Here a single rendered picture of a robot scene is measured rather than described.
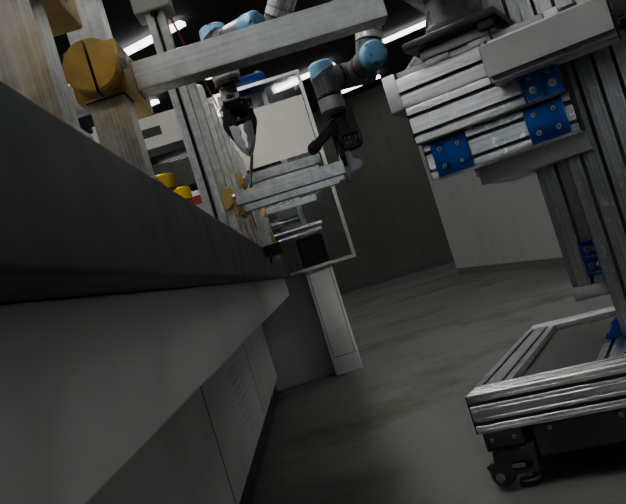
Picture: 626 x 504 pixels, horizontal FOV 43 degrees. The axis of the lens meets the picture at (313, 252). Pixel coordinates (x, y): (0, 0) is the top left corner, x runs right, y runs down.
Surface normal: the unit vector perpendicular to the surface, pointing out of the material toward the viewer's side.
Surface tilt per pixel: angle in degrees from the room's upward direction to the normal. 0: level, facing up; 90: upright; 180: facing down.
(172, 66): 90
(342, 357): 90
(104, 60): 90
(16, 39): 90
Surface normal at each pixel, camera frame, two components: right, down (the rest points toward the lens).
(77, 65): 0.00, -0.03
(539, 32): -0.43, 0.11
